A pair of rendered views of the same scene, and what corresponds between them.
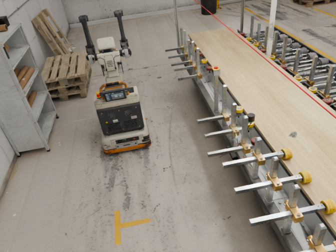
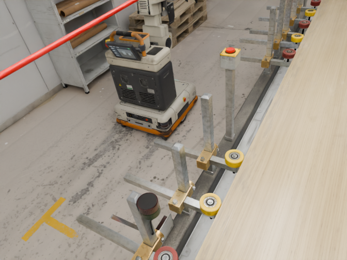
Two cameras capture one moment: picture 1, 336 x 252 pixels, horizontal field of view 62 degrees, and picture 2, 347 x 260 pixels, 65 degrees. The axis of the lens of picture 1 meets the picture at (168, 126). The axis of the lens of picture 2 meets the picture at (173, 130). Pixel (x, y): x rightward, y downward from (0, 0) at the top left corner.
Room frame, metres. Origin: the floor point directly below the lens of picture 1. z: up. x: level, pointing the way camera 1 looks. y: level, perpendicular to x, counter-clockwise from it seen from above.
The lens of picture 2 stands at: (1.53, -1.05, 1.78)
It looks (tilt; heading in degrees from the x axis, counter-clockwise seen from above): 41 degrees down; 41
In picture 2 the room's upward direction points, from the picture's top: 10 degrees counter-clockwise
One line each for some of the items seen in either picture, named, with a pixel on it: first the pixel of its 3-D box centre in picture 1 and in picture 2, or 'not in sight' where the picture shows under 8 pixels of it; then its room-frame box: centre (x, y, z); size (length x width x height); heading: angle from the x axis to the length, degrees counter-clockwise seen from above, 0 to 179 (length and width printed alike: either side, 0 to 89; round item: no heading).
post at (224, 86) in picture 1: (224, 106); (208, 138); (2.30, -0.57, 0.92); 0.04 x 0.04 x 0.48; 5
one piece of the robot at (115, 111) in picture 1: (119, 107); (143, 70); (3.12, 0.59, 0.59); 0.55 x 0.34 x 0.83; 96
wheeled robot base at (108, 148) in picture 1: (125, 129); (156, 103); (3.21, 0.60, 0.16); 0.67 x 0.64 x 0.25; 6
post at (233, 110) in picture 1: (233, 125); (184, 187); (2.05, -0.59, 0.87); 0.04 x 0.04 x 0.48; 5
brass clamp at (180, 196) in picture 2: (234, 129); (182, 195); (2.03, -0.59, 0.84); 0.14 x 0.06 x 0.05; 5
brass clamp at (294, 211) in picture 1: (293, 210); not in sight; (1.03, -0.68, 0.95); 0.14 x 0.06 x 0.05; 5
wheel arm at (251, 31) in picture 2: (186, 62); (276, 33); (3.75, -0.37, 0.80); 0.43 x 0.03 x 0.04; 95
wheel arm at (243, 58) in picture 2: (194, 76); (257, 60); (3.25, -0.42, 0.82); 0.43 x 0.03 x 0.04; 95
